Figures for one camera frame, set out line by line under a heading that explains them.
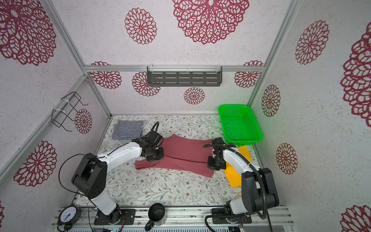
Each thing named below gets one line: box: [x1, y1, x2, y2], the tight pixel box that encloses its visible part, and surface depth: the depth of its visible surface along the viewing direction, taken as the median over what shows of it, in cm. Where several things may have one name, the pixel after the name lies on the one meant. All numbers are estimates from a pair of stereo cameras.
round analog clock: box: [57, 204, 83, 232], surface depth 73 cm
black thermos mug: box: [144, 203, 168, 232], surface depth 71 cm
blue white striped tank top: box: [111, 119, 146, 140], surface depth 109 cm
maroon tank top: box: [134, 134, 215, 178], surface depth 92 cm
